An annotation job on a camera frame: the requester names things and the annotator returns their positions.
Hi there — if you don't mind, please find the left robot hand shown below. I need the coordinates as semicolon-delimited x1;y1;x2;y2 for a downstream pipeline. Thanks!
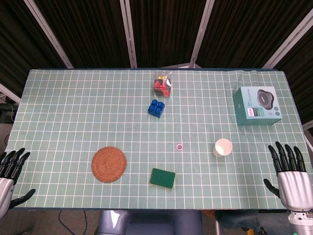
0;147;36;219

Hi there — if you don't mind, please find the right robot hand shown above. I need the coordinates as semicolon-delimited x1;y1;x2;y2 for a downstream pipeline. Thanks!
263;141;313;212

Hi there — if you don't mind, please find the white paper cup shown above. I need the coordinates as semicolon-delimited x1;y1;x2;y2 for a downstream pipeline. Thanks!
212;138;233;157

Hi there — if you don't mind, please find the black device on floor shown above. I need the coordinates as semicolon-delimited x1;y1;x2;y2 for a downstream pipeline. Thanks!
0;102;18;124

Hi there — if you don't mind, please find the teal product box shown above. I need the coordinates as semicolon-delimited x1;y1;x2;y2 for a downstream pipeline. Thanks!
232;86;284;126

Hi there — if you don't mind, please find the green grid tablecloth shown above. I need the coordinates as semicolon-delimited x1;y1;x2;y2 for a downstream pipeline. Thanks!
5;68;313;211

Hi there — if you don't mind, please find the round woven rattan coaster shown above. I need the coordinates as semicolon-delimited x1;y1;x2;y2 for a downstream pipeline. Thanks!
91;146;128;182

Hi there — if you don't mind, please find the green sponge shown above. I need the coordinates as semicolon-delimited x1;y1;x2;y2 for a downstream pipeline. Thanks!
149;167;176;189

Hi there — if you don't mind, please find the robot torso base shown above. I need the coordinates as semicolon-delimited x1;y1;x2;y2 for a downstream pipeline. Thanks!
97;209;203;235

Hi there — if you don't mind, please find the blue toy building brick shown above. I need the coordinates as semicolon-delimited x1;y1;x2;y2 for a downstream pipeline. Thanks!
147;98;166;119

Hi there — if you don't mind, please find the red cube in clear box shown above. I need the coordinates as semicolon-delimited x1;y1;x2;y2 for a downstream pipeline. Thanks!
152;70;173;99

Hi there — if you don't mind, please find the black floor cable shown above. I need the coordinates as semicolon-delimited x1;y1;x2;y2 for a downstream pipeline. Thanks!
57;210;89;235

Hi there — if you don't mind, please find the white partition frame post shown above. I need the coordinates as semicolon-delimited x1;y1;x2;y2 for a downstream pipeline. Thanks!
261;9;313;69
119;0;138;69
189;0;216;69
23;0;74;69

